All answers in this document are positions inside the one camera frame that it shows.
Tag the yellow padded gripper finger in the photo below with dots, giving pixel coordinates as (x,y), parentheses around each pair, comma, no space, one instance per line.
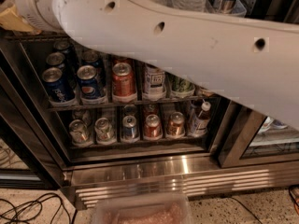
(11,20)

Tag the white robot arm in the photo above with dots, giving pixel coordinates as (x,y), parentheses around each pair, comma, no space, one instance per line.
(254,63)

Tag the back Pepsi can left row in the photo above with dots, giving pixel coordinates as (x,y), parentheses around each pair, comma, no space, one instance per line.
(68,50)

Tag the middle Pepsi can left row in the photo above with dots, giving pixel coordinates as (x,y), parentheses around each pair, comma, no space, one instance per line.
(58,60)

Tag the front Pepsi can left row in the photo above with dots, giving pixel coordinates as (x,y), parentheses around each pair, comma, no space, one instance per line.
(57,85)

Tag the back Pepsi can second row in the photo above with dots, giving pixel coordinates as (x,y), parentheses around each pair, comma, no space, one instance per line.
(92,57)

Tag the pepsi can second row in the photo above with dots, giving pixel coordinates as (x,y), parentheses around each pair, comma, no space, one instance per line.
(92,57)
(88,81)

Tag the front Pepsi can second row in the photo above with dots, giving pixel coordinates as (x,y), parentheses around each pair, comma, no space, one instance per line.
(88,81)

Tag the back orange soda can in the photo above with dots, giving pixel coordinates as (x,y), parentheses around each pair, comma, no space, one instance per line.
(116,60)

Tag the orange soda can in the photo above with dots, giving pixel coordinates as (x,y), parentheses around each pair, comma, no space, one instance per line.
(123,83)
(116,60)

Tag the front orange soda can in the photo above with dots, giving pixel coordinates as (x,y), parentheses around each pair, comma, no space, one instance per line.
(123,83)

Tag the silver can bottom left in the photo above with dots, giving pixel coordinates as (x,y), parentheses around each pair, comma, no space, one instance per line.
(79,131)

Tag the silver green can bottom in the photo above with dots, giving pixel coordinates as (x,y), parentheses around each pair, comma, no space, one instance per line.
(104,130)

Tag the iced tea bottle middle shelf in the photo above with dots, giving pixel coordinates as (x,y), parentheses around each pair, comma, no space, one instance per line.
(154,82)

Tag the blue white can bottom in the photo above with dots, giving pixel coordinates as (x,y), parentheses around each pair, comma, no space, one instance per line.
(129,127)

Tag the stainless fridge base grille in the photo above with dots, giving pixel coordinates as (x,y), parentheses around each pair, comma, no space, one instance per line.
(190,174)

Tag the red can bottom shelf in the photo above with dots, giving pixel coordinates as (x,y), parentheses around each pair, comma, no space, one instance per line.
(152,127)

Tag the front green can middle shelf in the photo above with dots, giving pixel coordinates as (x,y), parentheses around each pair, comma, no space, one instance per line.
(181,87)

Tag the copper can bottom shelf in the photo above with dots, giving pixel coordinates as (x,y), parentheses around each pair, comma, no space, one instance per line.
(175,125)

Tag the front gold can middle shelf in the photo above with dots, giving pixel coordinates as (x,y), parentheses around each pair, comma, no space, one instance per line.
(203,92)

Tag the tea bottle bottom shelf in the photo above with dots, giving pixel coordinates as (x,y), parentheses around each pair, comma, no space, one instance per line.
(199,118)

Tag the stainless fridge door right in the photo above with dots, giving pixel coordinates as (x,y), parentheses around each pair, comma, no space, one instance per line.
(253,140)

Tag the blue can behind door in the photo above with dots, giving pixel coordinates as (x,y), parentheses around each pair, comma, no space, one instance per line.
(279,125)

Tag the clear plastic bin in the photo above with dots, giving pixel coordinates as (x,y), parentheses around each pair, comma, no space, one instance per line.
(153,208)

